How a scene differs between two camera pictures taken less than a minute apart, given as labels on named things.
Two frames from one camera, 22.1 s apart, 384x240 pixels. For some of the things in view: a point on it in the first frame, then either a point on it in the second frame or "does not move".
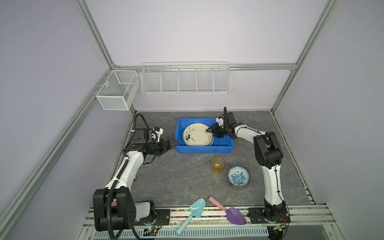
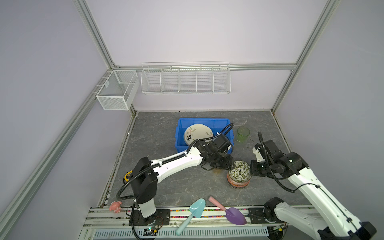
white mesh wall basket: x=118 y=92 does not move
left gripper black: x=164 y=148 to x=228 y=164
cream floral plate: x=196 y=134 does not move
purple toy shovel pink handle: x=233 y=215 does not move
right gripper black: x=214 y=127 to x=253 y=170
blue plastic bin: x=219 y=145 does not move
